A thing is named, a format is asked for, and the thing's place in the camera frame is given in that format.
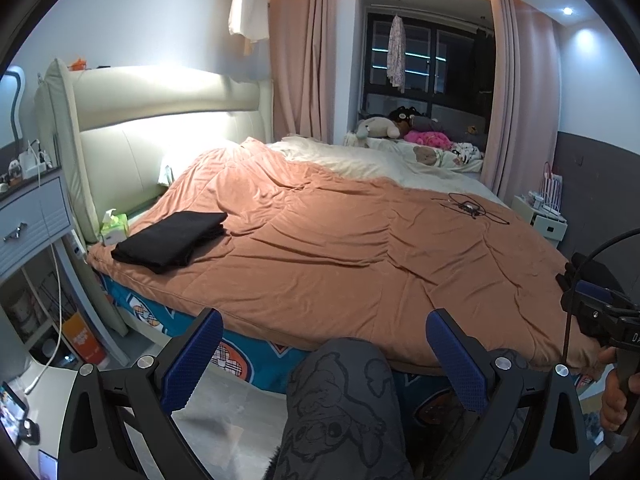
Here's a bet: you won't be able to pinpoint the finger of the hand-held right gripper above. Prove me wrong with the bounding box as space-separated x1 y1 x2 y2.
555 252 586 293
560 281 626 333

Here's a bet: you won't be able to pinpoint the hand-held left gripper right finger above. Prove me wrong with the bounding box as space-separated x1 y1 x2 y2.
426 307 592 480

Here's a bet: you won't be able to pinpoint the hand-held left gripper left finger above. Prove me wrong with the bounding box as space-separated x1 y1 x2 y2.
57 307 224 480

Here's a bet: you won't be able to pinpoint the black pants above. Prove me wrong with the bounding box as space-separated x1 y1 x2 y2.
111 211 229 275

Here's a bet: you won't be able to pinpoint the person's right hand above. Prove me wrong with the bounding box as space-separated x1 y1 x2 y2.
597 347 640 433

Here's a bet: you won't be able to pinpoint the white bedside cabinet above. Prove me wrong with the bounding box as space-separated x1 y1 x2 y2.
511 192 568 248

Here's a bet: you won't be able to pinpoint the blue cartoon bed sheet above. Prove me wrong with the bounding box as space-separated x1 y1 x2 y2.
95 270 601 428

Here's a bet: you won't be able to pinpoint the striped gift bag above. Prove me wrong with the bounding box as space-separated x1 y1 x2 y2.
540 161 563 211

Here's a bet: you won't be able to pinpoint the orange bag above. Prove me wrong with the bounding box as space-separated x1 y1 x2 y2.
62 312 106 368

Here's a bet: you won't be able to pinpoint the person's grey printed pajama leg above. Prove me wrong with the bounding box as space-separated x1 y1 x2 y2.
272 337 416 480

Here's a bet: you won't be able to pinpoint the green tissue box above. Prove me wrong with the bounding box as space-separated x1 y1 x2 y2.
100 208 130 246

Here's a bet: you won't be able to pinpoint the black white patterned cloth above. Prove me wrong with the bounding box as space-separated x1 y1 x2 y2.
450 142 485 166

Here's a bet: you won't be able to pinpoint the orange blanket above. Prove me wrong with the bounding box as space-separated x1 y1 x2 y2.
87 147 608 376

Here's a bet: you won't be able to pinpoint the pink curtain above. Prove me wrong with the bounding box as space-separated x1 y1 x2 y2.
481 0 562 198
267 0 362 146

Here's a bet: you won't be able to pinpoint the smartphone with lit screen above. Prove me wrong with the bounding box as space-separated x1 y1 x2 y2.
0 381 30 446

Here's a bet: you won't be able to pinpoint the cream upholstered headboard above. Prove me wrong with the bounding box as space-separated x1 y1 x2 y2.
37 58 275 336

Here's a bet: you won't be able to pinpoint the dark plush toy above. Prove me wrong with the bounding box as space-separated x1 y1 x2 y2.
390 106 451 133

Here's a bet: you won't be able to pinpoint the grey blue nightstand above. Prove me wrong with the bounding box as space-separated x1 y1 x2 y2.
0 165 128 368

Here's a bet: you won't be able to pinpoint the beige teddy plush toy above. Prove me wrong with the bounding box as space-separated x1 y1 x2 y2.
355 116 401 148

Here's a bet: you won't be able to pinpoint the dark window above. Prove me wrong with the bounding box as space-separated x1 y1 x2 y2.
364 7 496 133

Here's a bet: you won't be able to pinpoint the white charger block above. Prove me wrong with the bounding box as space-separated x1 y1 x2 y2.
20 147 53 181

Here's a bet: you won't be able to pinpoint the hanging floral garment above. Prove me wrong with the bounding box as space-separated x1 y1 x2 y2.
386 14 407 93

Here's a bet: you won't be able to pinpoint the hanging white garment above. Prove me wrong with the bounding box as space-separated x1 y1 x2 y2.
228 0 271 43

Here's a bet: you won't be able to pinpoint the thin black cable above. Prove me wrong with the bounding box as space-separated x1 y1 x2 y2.
431 192 511 226

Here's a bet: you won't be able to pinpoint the white charging cable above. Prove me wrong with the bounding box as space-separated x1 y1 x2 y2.
22 175 65 395

